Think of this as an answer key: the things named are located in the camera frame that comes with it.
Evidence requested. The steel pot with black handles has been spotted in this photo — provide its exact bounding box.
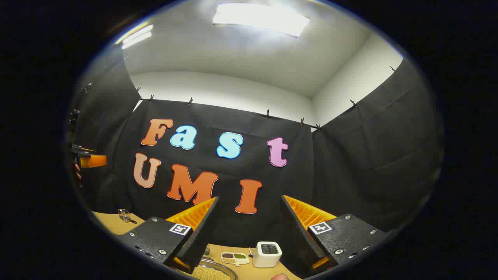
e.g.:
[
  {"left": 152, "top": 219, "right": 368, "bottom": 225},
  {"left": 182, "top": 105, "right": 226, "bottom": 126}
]
[{"left": 183, "top": 257, "right": 238, "bottom": 280}]

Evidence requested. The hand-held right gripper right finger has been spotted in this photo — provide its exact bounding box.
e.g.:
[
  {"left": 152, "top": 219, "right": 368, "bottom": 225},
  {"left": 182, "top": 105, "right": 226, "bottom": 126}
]
[{"left": 281, "top": 195, "right": 388, "bottom": 278}]

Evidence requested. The narrow ceiling light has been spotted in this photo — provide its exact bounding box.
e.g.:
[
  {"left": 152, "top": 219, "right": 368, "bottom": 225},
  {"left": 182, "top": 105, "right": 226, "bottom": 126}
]
[{"left": 121, "top": 24, "right": 153, "bottom": 50}]

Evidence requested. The large ceiling light panel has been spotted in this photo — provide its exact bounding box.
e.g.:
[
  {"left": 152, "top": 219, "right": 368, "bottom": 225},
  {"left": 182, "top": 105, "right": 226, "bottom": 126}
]
[{"left": 212, "top": 3, "right": 310, "bottom": 38}]

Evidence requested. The black backdrop cloth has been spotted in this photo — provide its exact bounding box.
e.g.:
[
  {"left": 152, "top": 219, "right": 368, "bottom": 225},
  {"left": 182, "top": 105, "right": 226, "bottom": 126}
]
[{"left": 68, "top": 51, "right": 444, "bottom": 249}]

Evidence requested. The white divided bean dish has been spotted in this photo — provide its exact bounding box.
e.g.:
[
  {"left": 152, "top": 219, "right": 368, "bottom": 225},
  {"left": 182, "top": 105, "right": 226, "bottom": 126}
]
[{"left": 221, "top": 252, "right": 250, "bottom": 266}]

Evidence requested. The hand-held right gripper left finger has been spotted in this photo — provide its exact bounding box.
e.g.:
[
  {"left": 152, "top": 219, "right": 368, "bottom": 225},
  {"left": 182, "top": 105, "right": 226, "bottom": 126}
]
[{"left": 117, "top": 196, "right": 219, "bottom": 275}]

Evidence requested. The white toaster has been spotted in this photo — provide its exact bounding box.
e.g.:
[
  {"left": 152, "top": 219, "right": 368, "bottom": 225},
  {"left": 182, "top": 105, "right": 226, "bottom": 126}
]
[{"left": 253, "top": 241, "right": 283, "bottom": 268}]

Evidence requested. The pile of soybeans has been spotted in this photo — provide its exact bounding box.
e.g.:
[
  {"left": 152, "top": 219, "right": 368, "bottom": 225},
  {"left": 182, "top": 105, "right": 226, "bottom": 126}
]
[{"left": 191, "top": 265, "right": 231, "bottom": 280}]

